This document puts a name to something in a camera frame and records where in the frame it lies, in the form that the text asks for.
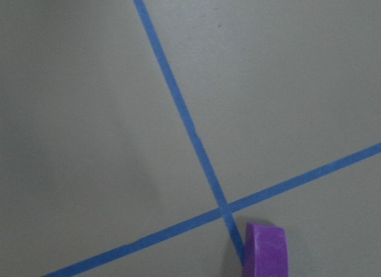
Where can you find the purple trapezoid block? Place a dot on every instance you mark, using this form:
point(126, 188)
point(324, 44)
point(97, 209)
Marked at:
point(265, 251)

